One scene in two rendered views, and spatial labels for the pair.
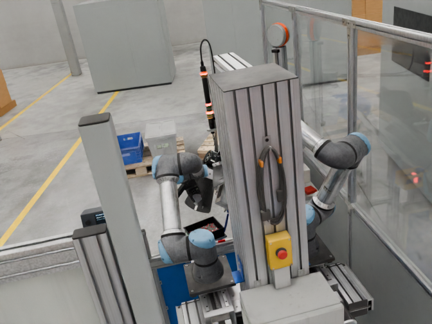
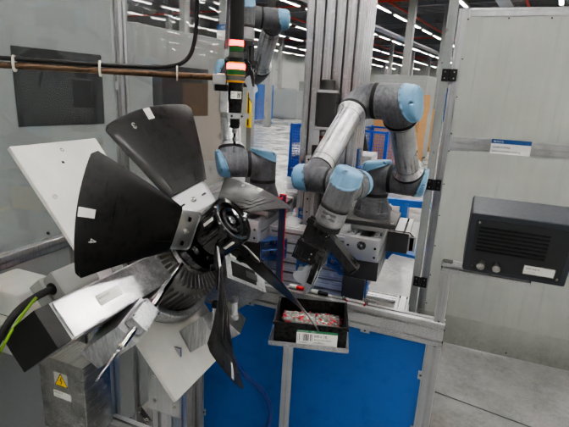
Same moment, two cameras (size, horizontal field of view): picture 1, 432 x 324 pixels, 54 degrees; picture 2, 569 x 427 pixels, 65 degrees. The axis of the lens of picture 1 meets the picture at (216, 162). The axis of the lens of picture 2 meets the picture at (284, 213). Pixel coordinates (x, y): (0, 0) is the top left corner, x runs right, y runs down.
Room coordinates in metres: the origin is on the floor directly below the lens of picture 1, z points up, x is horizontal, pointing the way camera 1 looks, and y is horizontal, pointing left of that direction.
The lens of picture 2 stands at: (3.40, 0.61, 1.52)
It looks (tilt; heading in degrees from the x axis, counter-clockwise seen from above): 15 degrees down; 207
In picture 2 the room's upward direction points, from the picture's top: 3 degrees clockwise
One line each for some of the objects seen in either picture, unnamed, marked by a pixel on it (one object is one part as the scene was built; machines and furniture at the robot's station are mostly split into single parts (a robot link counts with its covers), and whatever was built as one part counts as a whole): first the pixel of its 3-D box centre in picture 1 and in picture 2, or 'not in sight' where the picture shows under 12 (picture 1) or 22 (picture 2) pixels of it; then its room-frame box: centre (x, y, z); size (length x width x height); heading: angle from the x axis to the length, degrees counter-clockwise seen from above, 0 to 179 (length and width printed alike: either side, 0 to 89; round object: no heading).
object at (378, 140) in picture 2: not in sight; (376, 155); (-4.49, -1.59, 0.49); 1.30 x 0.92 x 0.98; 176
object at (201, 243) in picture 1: (201, 245); (377, 175); (1.63, 0.13, 1.20); 0.13 x 0.12 x 0.14; 89
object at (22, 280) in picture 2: (296, 173); (14, 300); (2.72, -0.57, 0.92); 0.17 x 0.16 x 0.11; 96
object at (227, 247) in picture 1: (220, 247); (306, 302); (2.11, 0.06, 0.82); 0.90 x 0.04 x 0.08; 96
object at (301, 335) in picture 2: (204, 231); (311, 321); (2.26, 0.14, 0.85); 0.22 x 0.17 x 0.07; 112
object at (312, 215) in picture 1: (303, 220); (262, 163); (1.70, -0.38, 1.20); 0.13 x 0.12 x 0.14; 130
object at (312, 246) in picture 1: (303, 241); (262, 189); (1.70, -0.37, 1.09); 0.15 x 0.15 x 0.10
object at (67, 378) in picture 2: not in sight; (76, 388); (2.73, -0.32, 0.73); 0.15 x 0.09 x 0.22; 96
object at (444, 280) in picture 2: (145, 244); (443, 291); (2.06, 0.48, 0.96); 0.03 x 0.03 x 0.20; 6
